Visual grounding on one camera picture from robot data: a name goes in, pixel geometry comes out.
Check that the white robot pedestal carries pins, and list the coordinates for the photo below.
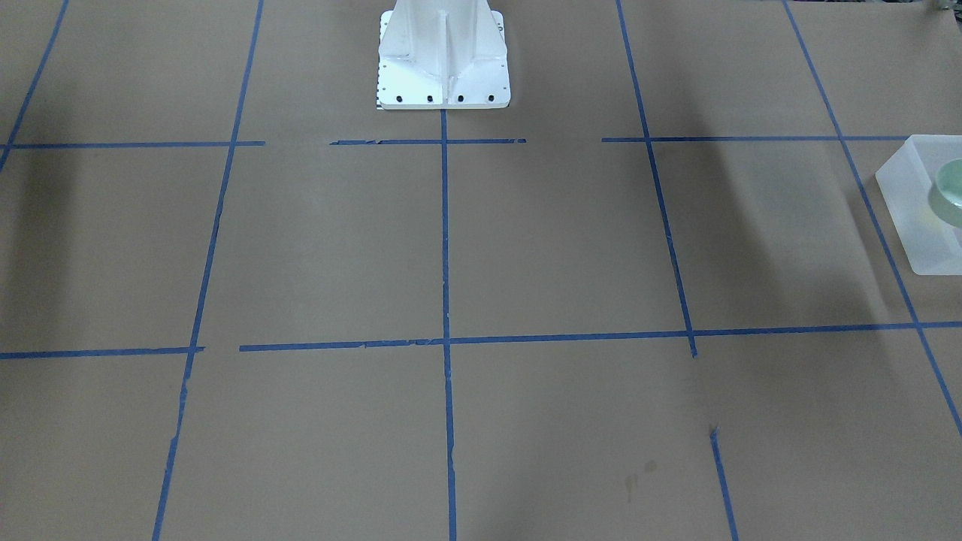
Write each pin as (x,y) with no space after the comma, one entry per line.
(442,55)

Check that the mint green bowl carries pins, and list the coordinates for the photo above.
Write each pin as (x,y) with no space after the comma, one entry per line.
(951,191)

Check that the clear plastic bin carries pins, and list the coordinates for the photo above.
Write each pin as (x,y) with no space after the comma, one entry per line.
(927,219)

